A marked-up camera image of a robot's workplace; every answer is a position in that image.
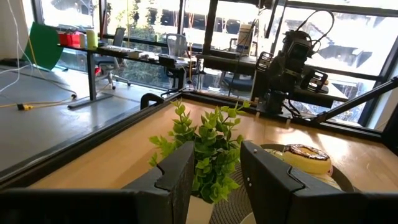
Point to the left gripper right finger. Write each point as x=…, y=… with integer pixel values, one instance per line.
x=273, y=193

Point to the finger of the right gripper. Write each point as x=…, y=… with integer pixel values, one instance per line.
x=264, y=61
x=314, y=81

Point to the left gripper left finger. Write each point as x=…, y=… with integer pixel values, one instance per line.
x=168, y=193

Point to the chocolate frosted donut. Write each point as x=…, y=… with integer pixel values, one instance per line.
x=298, y=162

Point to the green frosted donut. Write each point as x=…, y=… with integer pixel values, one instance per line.
x=273, y=152

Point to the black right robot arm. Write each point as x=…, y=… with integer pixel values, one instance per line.
x=275, y=102

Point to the light grey plate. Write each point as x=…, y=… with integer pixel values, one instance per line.
x=248, y=219

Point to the dark grey side desk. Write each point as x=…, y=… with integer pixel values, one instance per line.
x=224, y=63

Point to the round grey woven placemat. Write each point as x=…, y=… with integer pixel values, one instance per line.
x=231, y=205

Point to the green plant in white pot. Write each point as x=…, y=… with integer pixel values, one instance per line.
x=211, y=146

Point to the dark grey plate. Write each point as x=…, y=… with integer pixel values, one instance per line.
x=343, y=182

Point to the grey mesh office chair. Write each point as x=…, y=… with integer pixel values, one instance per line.
x=175, y=46

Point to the long black desk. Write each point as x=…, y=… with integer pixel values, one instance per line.
x=91, y=71

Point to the yellow-green cylinder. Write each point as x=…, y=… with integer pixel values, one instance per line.
x=92, y=39

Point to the red box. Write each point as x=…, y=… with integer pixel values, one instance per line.
x=70, y=39

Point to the green board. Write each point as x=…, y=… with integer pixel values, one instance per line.
x=43, y=46

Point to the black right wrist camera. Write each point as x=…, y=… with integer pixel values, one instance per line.
x=297, y=46

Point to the black metal table frame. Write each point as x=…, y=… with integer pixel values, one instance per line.
x=93, y=138

